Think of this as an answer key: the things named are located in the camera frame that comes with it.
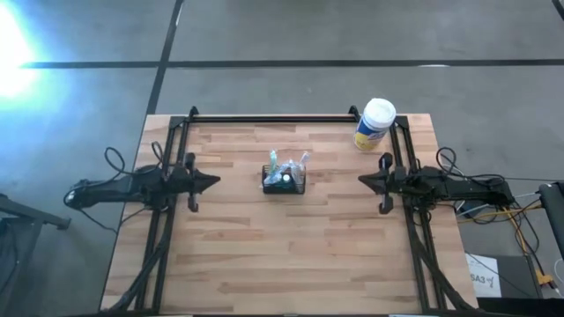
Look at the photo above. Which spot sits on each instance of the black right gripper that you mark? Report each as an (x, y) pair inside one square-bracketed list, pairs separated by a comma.
[(392, 182)]

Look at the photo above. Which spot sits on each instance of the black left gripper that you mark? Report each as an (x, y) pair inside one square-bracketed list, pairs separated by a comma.
[(189, 180)]

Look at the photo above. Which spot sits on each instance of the teal mouthwash bottle white cap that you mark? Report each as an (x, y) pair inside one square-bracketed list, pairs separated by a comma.
[(286, 178)]

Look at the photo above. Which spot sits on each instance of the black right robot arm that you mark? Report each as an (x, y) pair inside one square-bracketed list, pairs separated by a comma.
[(462, 187)]

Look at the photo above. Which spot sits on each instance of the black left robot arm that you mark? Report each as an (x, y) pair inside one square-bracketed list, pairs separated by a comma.
[(110, 189)]

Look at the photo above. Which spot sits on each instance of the disinfecting wipes canister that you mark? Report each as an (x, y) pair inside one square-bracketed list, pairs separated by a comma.
[(374, 123)]

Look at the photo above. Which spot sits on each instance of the white paper sheet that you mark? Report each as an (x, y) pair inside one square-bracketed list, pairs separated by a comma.
[(482, 268)]

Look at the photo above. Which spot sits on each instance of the black flat case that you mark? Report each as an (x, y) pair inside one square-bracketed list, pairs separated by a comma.
[(520, 277)]

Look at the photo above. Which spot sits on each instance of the black metal stand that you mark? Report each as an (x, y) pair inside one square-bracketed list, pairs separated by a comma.
[(26, 213)]

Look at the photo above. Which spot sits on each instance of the black monitor edge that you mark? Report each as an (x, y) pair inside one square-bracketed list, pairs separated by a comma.
[(555, 211)]

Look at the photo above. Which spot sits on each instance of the black box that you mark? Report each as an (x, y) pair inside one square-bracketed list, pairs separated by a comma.
[(520, 308)]

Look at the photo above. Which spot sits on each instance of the black aluminium rig frame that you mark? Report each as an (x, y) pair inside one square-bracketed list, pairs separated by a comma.
[(273, 119)]

